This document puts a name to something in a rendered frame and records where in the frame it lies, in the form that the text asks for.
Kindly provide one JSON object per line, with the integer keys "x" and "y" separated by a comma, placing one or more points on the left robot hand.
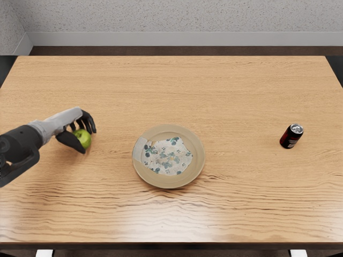
{"x": 57, "y": 122}

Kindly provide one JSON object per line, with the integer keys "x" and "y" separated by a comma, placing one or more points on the green apple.
{"x": 85, "y": 138}

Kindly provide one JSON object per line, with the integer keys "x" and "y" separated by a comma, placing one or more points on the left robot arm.
{"x": 18, "y": 146}

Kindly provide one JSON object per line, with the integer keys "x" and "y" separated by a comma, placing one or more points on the beige plate with floral print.
{"x": 168, "y": 156}

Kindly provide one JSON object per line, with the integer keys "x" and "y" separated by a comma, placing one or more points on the dark red drink can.
{"x": 291, "y": 136}

